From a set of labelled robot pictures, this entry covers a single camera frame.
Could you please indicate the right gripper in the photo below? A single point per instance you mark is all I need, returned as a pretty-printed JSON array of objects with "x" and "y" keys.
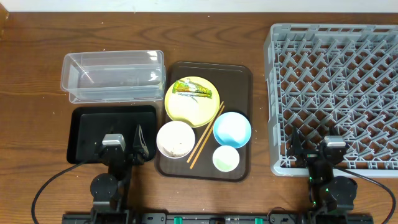
[{"x": 297, "y": 150}]

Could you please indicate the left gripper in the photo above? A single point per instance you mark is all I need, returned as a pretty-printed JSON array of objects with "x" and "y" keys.
[{"x": 141, "y": 147}]

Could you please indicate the white bowl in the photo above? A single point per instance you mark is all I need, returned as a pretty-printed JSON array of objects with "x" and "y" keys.
[{"x": 175, "y": 131}]

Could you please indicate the blue bowl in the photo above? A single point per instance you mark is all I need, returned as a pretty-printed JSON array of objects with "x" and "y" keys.
[{"x": 232, "y": 129}]

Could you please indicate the small white green cup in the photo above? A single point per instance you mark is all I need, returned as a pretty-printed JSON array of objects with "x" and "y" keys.
[{"x": 226, "y": 158}]

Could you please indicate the green snack wrapper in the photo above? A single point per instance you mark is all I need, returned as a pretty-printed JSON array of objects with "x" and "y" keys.
[{"x": 191, "y": 89}]

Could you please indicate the pile of rice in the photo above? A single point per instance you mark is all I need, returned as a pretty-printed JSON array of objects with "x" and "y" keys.
[{"x": 175, "y": 149}]

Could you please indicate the white tissue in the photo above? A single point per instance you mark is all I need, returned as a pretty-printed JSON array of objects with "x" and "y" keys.
[{"x": 193, "y": 97}]

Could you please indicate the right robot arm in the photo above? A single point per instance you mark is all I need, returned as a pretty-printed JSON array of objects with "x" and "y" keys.
[{"x": 332, "y": 196}]

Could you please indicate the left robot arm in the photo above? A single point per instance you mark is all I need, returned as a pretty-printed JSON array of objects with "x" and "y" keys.
[{"x": 110, "y": 190}]

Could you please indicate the black waste tray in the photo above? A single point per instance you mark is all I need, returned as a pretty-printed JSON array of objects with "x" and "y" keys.
[{"x": 89, "y": 126}]

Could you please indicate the clear plastic waste bin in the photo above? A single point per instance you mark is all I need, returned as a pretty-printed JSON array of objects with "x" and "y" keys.
[{"x": 114, "y": 76}]

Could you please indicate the grey dishwasher rack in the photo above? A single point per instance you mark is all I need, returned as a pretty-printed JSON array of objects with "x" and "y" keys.
[{"x": 333, "y": 75}]

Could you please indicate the yellow plate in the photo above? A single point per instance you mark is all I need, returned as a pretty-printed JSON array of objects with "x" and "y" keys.
[{"x": 182, "y": 108}]

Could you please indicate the lower wooden chopstick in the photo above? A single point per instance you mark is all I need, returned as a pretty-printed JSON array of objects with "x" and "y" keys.
[{"x": 204, "y": 141}]

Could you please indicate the wooden chopstick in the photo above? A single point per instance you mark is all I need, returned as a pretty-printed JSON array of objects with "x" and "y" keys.
[
  {"x": 204, "y": 133},
  {"x": 204, "y": 141}
]

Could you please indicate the brown serving tray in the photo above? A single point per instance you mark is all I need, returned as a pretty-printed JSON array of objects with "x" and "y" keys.
[{"x": 234, "y": 84}]

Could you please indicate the upper wooden chopstick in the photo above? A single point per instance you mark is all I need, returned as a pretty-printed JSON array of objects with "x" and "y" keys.
[{"x": 204, "y": 133}]

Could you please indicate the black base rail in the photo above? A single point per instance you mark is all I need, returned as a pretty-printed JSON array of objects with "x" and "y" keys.
[{"x": 161, "y": 218}]

